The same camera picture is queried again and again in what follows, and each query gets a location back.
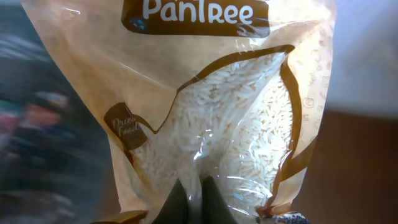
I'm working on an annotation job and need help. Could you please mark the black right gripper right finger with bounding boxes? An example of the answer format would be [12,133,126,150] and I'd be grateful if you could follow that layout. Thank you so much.
[202,176,237,224]

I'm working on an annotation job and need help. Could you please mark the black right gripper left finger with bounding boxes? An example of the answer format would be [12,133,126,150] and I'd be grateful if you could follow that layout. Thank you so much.
[152,179,189,224]

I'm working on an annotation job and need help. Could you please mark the beige pouch white contents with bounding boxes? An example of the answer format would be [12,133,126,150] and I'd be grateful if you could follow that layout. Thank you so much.
[22,0,336,223]

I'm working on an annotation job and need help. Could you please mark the grey plastic basket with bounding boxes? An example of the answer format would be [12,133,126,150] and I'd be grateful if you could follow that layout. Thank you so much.
[1,1,111,223]

